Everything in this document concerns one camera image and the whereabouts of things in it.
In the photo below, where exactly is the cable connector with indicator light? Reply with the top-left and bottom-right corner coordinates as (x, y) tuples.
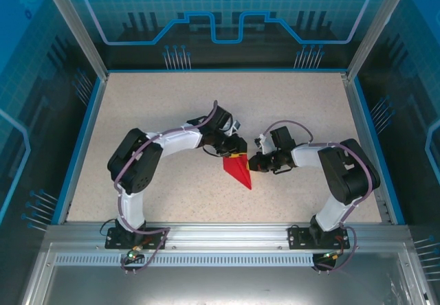
(321, 248), (345, 262)
(125, 245), (144, 262)

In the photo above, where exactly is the aluminium frame post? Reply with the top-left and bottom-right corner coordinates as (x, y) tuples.
(38, 0), (110, 81)
(344, 0), (417, 81)

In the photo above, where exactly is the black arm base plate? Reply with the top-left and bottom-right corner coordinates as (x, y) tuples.
(105, 227), (168, 250)
(287, 225), (351, 250)

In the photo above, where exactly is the blue table edge frame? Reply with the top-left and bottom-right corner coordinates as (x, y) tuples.
(51, 67), (406, 225)

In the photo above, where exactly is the aluminium mounting rail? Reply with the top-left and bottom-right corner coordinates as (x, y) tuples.
(46, 223), (410, 251)

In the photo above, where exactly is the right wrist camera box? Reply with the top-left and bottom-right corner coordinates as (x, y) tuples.
(254, 133), (271, 155)

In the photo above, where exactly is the slotted grey cable duct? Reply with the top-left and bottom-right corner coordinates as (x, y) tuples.
(54, 253), (316, 267)

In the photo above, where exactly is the shiny metal tray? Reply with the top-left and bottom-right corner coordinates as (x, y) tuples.
(20, 242), (432, 305)

